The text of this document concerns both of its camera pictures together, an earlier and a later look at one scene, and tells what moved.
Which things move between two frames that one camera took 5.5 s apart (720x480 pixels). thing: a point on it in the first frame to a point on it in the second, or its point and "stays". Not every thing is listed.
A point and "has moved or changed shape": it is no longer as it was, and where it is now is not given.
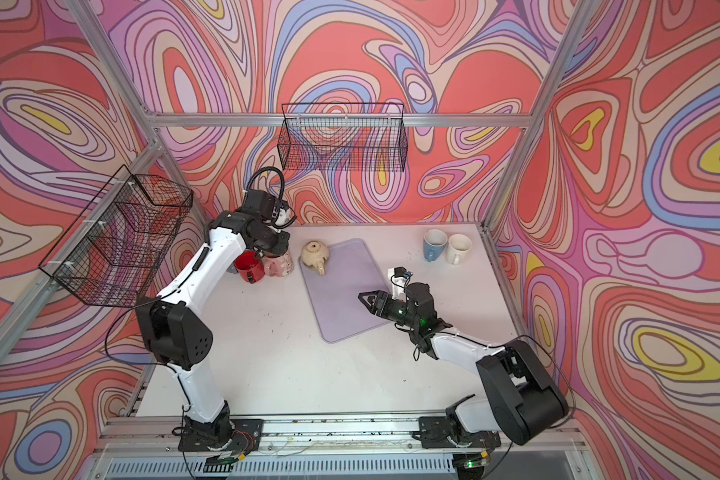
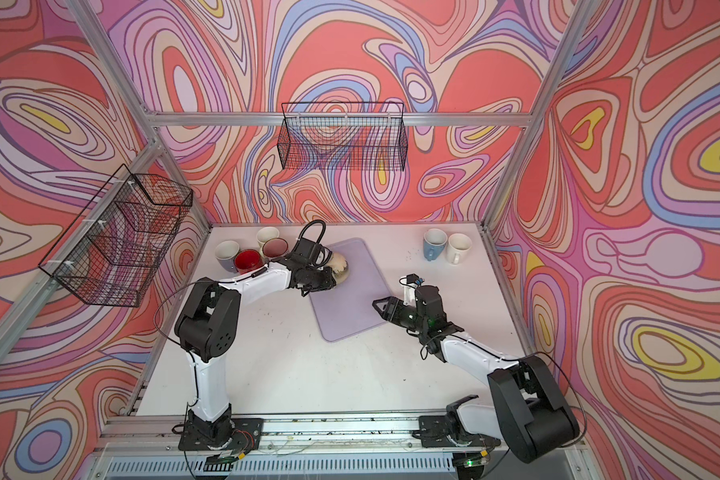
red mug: [249, 266] stays
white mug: [458, 248] stays
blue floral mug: [434, 242] stays
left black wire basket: [114, 253] stays
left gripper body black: [273, 240] to [319, 280]
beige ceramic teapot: [313, 252] has moved or changed shape
